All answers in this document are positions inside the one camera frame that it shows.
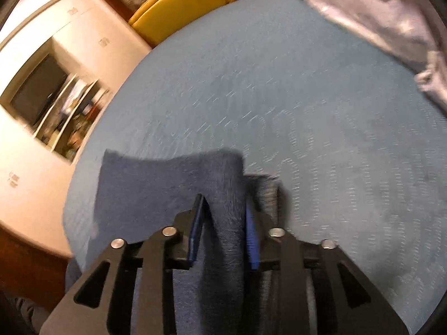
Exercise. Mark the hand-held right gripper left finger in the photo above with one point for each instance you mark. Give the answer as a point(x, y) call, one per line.
point(195, 232)

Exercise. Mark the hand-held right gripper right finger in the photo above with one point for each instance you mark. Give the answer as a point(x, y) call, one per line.
point(252, 246)

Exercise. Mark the blue quilted bedspread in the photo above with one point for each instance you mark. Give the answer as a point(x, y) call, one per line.
point(279, 87)

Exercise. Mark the black television screen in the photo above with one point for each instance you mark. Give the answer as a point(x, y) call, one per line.
point(38, 90)

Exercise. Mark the yellow armchair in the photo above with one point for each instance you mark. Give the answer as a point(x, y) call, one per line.
point(178, 7)

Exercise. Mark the grey floral duvet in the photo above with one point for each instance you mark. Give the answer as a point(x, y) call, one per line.
point(380, 14)

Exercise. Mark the white wall shelf unit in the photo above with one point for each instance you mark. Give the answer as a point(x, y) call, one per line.
point(76, 115)

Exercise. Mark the white wall socket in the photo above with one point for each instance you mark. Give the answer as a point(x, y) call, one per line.
point(14, 179)
point(103, 42)
point(72, 10)

